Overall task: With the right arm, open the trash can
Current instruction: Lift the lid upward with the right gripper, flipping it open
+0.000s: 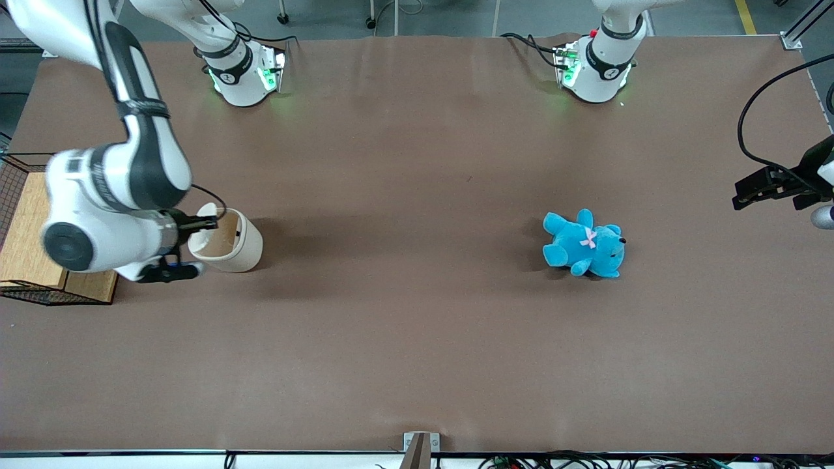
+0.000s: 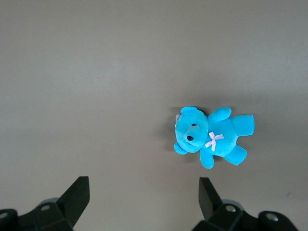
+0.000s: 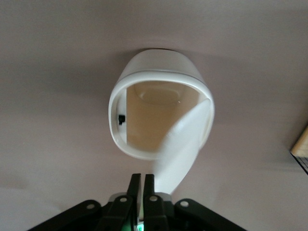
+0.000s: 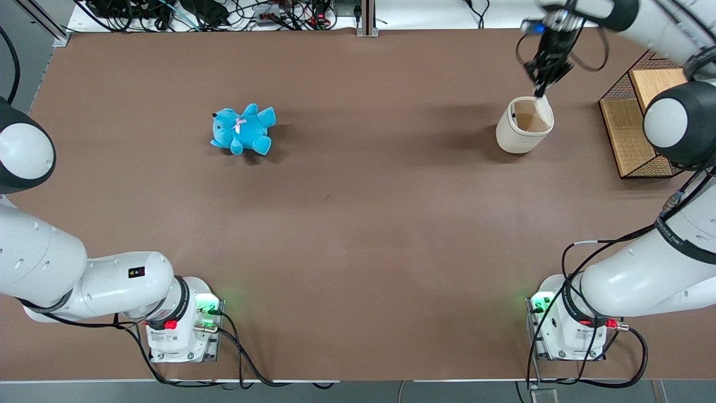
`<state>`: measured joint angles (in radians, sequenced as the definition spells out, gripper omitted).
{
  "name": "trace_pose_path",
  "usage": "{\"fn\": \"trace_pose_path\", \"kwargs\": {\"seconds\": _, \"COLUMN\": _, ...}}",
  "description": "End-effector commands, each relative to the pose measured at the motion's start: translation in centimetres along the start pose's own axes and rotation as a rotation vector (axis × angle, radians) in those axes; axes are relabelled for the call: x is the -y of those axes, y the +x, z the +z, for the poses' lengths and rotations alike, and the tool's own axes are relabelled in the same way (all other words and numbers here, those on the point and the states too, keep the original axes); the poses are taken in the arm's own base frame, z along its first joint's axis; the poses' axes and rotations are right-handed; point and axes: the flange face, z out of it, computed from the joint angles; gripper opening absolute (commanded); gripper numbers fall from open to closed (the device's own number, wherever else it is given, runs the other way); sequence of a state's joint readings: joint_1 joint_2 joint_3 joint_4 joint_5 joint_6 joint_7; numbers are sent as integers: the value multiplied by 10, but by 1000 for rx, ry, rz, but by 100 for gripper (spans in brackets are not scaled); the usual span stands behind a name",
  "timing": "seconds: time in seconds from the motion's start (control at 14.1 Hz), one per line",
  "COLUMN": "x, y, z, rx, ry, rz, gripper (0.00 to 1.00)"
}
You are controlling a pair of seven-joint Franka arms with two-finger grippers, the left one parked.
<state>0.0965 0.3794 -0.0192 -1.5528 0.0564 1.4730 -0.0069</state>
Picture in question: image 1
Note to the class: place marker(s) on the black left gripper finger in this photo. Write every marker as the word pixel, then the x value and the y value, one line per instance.
pixel 759 198
pixel 759 177

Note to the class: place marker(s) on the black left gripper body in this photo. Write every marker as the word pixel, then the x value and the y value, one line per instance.
pixel 810 168

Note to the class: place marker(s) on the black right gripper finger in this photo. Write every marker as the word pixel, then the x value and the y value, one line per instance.
pixel 199 225

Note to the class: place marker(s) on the cream lidded trash can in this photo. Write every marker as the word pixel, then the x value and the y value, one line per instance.
pixel 244 251

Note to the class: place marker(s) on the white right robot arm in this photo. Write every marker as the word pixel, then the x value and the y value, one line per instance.
pixel 150 163

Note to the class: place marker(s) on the small light wooden board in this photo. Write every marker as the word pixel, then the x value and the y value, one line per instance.
pixel 91 286

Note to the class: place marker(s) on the large light wooden board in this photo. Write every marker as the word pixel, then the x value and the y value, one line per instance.
pixel 26 254

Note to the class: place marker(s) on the blue teddy bear plush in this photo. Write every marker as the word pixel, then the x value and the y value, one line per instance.
pixel 583 244

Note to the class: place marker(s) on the aluminium frame post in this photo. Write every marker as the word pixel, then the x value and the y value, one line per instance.
pixel 19 43
pixel 805 26

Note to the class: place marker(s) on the grey metal camera mount bracket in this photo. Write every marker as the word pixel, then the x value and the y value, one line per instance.
pixel 420 449

